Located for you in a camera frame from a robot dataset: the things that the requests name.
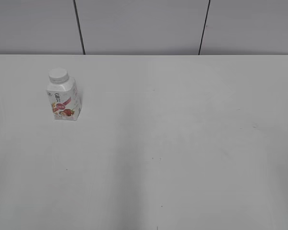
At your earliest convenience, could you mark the white yogurt drink bottle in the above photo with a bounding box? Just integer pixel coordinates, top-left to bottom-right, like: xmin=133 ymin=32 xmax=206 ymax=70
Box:
xmin=46 ymin=77 xmax=82 ymax=121

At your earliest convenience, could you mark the white ribbed bottle cap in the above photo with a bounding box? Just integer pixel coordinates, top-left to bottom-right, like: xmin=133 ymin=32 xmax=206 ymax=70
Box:
xmin=48 ymin=68 xmax=69 ymax=84

